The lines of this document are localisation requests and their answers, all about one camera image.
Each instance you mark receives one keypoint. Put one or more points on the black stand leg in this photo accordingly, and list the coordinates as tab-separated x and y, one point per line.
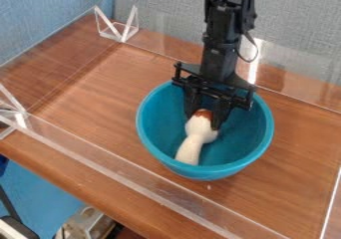
13	228

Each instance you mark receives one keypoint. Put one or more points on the clear acrylic back barrier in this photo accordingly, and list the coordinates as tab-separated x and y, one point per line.
261	72

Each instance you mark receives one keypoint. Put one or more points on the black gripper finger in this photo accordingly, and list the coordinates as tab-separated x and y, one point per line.
221	109
192	100

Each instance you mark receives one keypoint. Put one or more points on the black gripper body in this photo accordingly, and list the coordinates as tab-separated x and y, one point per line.
216	76

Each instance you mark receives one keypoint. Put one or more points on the white device under table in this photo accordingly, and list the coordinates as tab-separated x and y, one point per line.
87	224

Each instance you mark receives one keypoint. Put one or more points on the clear acrylic corner bracket back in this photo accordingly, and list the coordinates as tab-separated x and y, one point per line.
114	30

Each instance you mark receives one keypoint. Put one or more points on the clear acrylic corner bracket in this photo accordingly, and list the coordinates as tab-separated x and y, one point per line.
13	113
114	30

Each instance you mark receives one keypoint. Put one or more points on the white plush mushroom brown cap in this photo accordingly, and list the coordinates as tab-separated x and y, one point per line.
200	133

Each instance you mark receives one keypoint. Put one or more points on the clear acrylic corner bracket left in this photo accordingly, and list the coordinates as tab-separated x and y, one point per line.
13	113

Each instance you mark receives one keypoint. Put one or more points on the blue plastic bowl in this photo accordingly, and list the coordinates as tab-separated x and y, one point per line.
244	136

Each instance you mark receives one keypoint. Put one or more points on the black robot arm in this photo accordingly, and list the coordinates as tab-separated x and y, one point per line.
229	20

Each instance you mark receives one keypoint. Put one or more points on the clear acrylic barrier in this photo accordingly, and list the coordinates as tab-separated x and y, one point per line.
261	72
78	155

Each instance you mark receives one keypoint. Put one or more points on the clear acrylic front barrier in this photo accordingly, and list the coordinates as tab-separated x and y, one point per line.
78	155

